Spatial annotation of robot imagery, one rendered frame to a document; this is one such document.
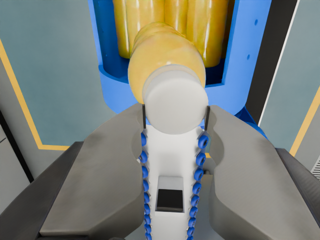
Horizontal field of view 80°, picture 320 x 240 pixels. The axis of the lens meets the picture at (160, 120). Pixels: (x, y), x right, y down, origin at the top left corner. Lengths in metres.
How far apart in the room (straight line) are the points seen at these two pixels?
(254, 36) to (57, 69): 1.63
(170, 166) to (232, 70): 0.55
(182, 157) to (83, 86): 1.22
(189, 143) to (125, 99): 0.44
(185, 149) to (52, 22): 1.36
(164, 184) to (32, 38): 1.47
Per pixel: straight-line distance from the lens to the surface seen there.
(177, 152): 0.72
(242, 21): 0.27
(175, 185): 0.78
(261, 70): 1.50
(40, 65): 1.86
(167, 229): 1.11
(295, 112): 1.95
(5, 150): 2.36
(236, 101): 0.32
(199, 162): 0.68
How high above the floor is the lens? 1.47
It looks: 59 degrees down
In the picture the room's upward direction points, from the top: 172 degrees counter-clockwise
